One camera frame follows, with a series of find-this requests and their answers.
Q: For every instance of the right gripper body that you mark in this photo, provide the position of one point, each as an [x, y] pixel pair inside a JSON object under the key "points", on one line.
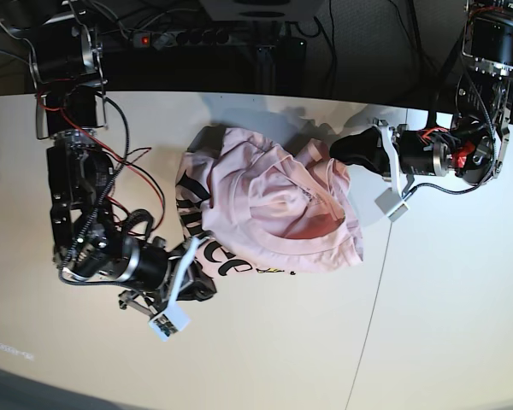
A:
{"points": [[153, 277]]}

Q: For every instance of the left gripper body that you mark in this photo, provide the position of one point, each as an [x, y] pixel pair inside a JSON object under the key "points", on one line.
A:
{"points": [[387, 141]]}

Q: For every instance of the pink T-shirt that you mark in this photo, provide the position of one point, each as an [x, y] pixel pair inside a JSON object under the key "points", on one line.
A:
{"points": [[260, 209]]}

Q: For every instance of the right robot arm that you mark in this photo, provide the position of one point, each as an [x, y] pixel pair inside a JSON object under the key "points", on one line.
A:
{"points": [[92, 246]]}

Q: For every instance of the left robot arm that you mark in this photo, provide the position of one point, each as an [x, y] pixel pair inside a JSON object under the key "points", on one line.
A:
{"points": [[467, 128]]}

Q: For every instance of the black box under table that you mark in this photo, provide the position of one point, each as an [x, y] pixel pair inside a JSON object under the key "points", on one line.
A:
{"points": [[280, 67]]}

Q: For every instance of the white box under table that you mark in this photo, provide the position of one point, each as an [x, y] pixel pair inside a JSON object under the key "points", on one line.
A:
{"points": [[261, 10]]}

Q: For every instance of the white power strip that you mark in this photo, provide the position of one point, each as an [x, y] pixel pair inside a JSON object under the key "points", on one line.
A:
{"points": [[142, 39]]}

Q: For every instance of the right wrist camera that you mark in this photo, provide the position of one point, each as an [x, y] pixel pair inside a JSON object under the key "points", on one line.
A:
{"points": [[169, 321]]}

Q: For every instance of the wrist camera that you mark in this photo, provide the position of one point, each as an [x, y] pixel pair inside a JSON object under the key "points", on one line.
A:
{"points": [[169, 321], [392, 205]]}

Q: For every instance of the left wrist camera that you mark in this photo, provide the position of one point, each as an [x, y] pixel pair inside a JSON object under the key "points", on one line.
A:
{"points": [[392, 205]]}

